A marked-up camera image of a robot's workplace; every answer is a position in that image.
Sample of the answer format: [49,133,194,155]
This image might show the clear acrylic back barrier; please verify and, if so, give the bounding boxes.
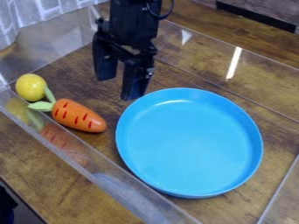
[0,8,299,122]

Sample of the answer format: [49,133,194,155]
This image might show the yellow toy lemon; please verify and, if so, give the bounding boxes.
[14,73,46,102]

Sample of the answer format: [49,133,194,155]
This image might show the clear acrylic front barrier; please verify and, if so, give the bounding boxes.
[0,85,201,224]

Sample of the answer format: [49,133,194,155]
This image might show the clear acrylic barrier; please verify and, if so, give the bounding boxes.
[0,8,299,122]
[0,85,201,224]

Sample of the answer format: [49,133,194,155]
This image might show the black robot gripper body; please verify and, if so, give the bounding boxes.
[96,0,164,62]

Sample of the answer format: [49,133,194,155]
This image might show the blue round plastic tray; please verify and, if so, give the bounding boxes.
[116,87,264,199]

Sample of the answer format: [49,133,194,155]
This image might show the black cable loop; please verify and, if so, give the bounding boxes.
[144,0,174,21]

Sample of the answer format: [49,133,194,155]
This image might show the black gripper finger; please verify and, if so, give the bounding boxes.
[120,55,154,101]
[92,33,117,81]

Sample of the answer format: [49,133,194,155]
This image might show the orange toy carrot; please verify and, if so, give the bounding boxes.
[28,87,108,133]

